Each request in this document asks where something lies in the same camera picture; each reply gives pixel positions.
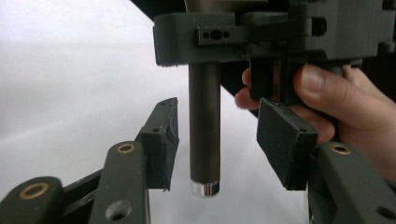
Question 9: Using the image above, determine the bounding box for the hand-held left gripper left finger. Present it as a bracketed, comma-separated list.
[135, 97, 180, 191]

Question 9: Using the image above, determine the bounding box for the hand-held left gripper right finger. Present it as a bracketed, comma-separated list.
[256, 97, 319, 191]

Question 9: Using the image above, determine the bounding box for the dark comb with handle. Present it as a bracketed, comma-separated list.
[182, 0, 269, 198]

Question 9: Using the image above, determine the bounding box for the white board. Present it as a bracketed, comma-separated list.
[0, 0, 312, 224]

